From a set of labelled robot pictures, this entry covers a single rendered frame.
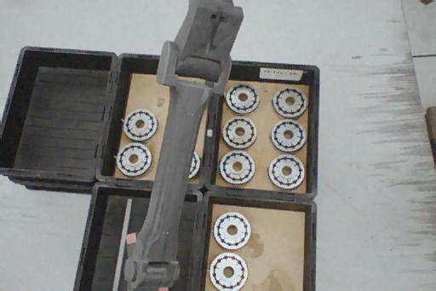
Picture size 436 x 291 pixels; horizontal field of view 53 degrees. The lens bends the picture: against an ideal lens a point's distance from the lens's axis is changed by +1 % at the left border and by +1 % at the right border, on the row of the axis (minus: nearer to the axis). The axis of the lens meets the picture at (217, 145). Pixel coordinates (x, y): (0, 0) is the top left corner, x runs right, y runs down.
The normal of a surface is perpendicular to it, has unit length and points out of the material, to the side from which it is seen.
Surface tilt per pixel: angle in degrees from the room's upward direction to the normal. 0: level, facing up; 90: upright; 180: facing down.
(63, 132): 0
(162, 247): 43
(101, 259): 0
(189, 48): 59
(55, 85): 0
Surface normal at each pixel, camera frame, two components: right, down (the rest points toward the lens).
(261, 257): -0.04, -0.33
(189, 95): 0.38, 0.28
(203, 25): 0.28, 0.59
